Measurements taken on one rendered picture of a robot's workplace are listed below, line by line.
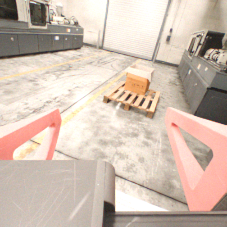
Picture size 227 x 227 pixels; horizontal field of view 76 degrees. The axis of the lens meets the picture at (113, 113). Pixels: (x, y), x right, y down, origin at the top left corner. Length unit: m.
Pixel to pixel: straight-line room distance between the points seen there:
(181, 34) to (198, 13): 1.05
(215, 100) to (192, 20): 6.44
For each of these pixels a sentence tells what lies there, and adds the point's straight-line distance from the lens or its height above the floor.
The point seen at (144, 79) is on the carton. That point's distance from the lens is 3.17.
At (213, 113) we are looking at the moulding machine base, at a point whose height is 0.26.
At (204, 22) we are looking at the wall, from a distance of 9.21.
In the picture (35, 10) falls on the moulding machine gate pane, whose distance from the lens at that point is 6.08.
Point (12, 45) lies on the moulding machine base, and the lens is 5.49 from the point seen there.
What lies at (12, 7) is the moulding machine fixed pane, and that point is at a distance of 5.57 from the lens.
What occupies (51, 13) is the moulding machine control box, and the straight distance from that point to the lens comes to 6.46.
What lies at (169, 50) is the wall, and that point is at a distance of 9.08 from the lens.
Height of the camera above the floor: 1.31
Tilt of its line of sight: 30 degrees down
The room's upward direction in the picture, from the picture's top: 11 degrees clockwise
